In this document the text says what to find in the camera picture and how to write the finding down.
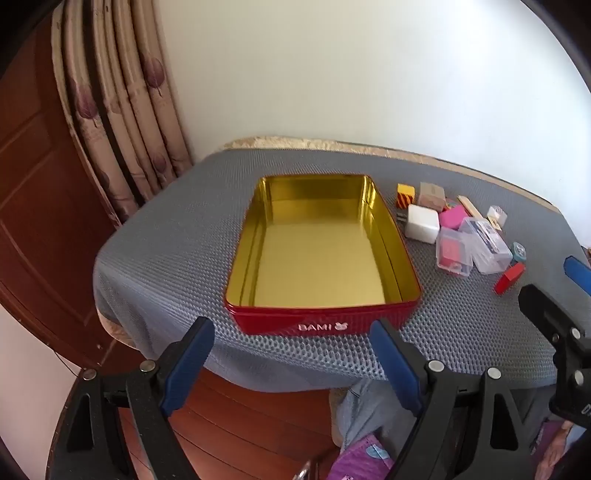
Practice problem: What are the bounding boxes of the wooden rectangular block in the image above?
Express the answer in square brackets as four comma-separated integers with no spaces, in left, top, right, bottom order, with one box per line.
[457,195,502,231]

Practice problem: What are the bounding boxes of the red wooden block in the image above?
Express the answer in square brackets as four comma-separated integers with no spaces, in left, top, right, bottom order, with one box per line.
[494,262,526,295]

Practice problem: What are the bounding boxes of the beige patterned curtain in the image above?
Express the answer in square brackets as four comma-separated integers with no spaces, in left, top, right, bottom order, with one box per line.
[50,0,194,225]

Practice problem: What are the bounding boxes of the purple patterned bag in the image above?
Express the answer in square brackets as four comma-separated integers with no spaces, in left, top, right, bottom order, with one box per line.
[327,434,394,480]

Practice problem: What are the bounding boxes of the brown cardboard box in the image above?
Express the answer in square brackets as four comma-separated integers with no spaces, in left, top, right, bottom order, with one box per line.
[417,182,446,212]

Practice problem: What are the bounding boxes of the white power adapter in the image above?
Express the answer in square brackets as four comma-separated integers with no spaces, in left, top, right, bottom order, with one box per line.
[397,204,440,244]

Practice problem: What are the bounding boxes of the red gold tin box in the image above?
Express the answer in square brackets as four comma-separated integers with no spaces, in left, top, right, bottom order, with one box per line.
[224,174,422,336]

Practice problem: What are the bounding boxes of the clear box with red card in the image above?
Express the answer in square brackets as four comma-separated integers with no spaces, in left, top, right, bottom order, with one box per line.
[436,227,474,277]

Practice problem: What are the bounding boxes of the dark red wooden door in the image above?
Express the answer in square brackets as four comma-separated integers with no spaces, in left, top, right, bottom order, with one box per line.
[1,17,115,368]

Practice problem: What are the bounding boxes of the yellow striped cube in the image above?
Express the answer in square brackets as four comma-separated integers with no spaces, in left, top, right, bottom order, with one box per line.
[396,183,416,210]

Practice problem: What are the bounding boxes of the pink eraser block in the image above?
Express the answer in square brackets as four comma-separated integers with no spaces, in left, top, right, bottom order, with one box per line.
[439,205,469,230]

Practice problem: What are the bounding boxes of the clear box with blue label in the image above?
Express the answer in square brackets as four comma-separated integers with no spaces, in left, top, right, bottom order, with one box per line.
[459,217,513,275]

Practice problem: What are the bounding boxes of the grey trouser leg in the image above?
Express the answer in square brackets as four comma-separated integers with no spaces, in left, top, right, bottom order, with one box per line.
[329,379,416,459]

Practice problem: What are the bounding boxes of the teal cartoon keychain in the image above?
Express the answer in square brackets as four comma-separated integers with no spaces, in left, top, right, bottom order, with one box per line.
[511,242,527,263]

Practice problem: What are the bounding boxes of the gold satin tablecloth edge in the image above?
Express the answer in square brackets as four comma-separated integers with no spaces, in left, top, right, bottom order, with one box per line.
[217,136,561,213]

